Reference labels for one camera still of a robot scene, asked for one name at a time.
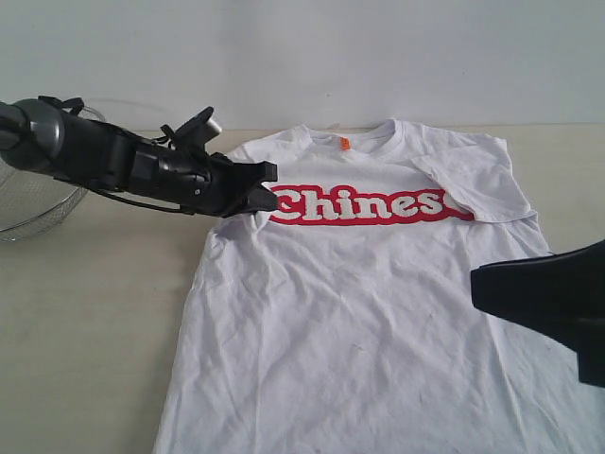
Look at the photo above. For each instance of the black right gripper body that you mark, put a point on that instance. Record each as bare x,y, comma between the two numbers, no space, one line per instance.
560,296

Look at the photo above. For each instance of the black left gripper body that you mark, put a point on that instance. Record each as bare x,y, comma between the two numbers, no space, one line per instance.
211,185

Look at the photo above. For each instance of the white t-shirt with red logo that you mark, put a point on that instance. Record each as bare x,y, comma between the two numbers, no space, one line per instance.
342,322

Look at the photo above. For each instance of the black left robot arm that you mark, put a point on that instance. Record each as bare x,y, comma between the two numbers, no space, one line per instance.
115,180

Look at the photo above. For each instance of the metal wire mesh basket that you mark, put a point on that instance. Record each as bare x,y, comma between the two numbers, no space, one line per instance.
38,198

